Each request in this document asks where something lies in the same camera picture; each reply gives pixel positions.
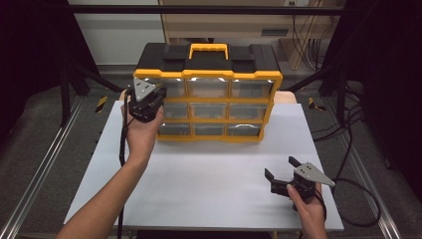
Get yellow black drawer organizer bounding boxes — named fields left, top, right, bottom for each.
left=132, top=42, right=284, bottom=143

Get right hand-held gripper cable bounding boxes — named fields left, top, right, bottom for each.
left=315, top=191, right=328, bottom=222

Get black yellow striped tape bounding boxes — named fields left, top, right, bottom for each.
left=308, top=97, right=327, bottom=113
left=95, top=96, right=108, bottom=114

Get black overhead frame beam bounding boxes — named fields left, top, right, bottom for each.
left=66, top=4, right=346, bottom=16

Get light wooden table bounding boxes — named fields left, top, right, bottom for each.
left=118, top=89, right=298, bottom=104

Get hand-held gripper cable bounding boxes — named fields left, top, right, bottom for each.
left=315, top=191, right=328, bottom=222
left=116, top=99, right=131, bottom=239

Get left hand-held gripper cable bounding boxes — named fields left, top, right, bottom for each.
left=116, top=99, right=131, bottom=239

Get person's left hand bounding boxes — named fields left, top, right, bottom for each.
left=121, top=104, right=165, bottom=163

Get dark curtain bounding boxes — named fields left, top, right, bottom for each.
left=0, top=0, right=98, bottom=147
left=326, top=0, right=422, bottom=193

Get clear plastic drawer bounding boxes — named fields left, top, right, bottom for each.
left=142, top=78, right=187, bottom=99

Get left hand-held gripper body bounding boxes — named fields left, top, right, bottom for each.
left=128, top=77, right=166, bottom=123

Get bundle of black floor cables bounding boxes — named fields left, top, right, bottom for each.
left=312, top=83, right=366, bottom=182

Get grid of clear organizer drawers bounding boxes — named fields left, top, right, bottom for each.
left=148, top=77, right=276, bottom=137

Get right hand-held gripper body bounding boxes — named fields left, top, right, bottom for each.
left=270, top=161, right=336, bottom=202

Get person's right hand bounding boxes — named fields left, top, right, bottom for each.
left=287, top=183, right=329, bottom=232

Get aluminium floor rail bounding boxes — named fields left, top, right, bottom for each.
left=0, top=96, right=85, bottom=239
left=326, top=99, right=403, bottom=239

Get black metal stand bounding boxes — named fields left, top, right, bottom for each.
left=59, top=61, right=124, bottom=127
left=284, top=61, right=350, bottom=124

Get hanging black wall cables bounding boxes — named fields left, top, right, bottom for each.
left=291, top=14, right=336, bottom=72

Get looped black floor cable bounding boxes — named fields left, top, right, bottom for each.
left=327, top=178, right=382, bottom=229

